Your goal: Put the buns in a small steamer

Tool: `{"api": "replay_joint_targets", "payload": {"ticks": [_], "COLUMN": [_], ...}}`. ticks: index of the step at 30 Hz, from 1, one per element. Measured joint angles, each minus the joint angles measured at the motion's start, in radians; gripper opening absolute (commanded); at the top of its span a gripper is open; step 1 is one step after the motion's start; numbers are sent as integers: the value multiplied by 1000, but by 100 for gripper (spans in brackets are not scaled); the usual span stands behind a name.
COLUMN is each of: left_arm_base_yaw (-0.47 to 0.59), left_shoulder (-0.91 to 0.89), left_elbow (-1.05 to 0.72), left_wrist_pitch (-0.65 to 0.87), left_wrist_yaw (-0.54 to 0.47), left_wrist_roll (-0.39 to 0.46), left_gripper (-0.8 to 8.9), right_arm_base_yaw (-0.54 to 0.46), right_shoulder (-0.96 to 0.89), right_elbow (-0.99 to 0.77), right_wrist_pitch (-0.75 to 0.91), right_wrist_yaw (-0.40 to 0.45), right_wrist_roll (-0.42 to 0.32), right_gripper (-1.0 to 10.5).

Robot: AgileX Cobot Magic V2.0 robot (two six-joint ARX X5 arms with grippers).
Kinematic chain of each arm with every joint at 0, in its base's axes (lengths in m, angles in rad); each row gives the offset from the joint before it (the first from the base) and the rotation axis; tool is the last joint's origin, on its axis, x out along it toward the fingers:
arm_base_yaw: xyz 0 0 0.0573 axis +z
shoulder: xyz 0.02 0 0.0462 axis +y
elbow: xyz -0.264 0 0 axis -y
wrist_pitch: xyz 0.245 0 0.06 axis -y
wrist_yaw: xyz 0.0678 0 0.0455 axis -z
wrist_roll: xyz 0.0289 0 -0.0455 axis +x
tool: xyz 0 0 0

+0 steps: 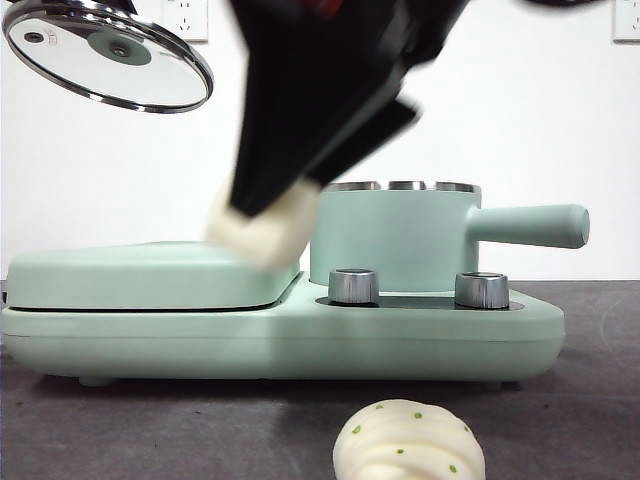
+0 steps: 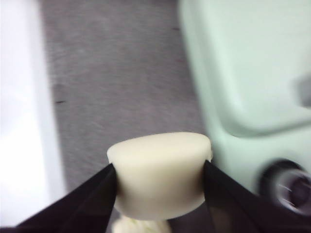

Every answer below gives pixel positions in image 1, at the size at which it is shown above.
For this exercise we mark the white wall socket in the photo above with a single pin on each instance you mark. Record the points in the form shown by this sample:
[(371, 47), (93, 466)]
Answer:
[(192, 20), (627, 20)]

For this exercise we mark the silver control knob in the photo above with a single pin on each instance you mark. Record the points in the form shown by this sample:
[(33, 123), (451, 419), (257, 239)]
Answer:
[(352, 287), (481, 290)]

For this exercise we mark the glass pot lid green knob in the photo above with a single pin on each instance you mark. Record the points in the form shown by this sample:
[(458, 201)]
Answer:
[(120, 50)]

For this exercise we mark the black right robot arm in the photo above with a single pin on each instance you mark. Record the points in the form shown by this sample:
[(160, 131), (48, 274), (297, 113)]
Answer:
[(560, 2)]

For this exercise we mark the plain white steamed bun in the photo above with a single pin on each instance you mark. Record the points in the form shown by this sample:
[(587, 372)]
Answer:
[(260, 240)]

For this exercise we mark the twisted bun with green flecks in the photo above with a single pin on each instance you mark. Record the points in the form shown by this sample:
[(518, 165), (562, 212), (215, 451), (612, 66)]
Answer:
[(405, 445)]

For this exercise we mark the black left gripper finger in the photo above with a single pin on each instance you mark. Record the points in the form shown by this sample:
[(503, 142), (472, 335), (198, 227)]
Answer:
[(107, 3)]

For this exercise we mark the mint green breakfast machine base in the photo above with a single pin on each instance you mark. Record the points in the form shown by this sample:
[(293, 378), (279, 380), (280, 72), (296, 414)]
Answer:
[(300, 345)]

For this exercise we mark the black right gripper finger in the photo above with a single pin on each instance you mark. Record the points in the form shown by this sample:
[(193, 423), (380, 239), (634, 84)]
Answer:
[(370, 140), (310, 90)]

